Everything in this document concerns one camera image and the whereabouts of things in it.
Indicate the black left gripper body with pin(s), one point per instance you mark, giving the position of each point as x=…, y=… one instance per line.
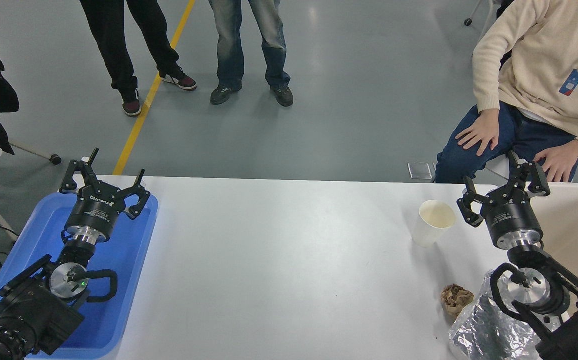
x=94, y=212

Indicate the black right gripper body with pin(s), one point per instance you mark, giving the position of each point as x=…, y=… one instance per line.
x=511, y=215

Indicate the white paper cup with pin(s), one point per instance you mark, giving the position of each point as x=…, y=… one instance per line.
x=426, y=232

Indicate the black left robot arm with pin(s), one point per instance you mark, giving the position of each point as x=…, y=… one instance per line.
x=34, y=310

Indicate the person's left hand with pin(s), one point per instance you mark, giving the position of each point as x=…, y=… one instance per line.
x=561, y=160

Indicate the person's right hand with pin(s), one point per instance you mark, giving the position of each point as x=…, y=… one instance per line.
x=481, y=132

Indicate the grey chair with caster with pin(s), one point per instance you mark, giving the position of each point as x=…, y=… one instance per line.
x=56, y=159

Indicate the blue plastic tray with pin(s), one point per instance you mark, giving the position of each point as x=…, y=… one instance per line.
x=129, y=260

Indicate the square floor plate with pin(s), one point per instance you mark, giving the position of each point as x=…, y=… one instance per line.
x=419, y=171

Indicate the crumpled tan paper ball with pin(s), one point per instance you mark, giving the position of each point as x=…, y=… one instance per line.
x=456, y=300

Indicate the crumpled silver foil tray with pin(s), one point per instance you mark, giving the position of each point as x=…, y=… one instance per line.
x=483, y=330

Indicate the person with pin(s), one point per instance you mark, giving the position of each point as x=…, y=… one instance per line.
x=538, y=55
x=114, y=45
x=231, y=45

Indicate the office chair with casters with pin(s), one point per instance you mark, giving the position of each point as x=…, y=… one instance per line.
x=467, y=22

